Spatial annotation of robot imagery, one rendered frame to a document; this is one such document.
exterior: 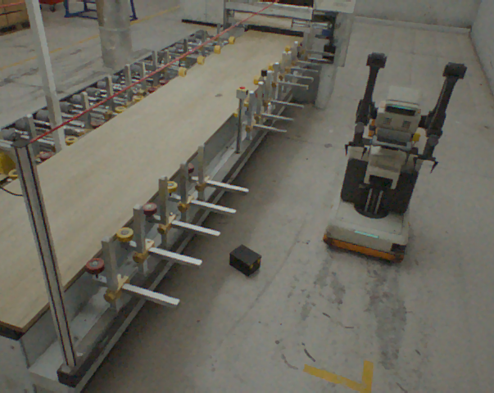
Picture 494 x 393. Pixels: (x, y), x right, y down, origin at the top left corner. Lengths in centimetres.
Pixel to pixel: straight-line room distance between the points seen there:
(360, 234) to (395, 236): 25
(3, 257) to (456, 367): 263
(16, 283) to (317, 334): 184
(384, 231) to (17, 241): 253
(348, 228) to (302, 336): 98
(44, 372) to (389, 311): 223
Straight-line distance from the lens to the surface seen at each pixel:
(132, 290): 212
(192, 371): 282
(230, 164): 330
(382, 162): 333
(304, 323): 311
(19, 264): 225
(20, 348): 211
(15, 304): 206
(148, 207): 247
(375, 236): 357
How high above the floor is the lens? 231
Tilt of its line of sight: 33 degrees down
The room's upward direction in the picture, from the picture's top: 4 degrees clockwise
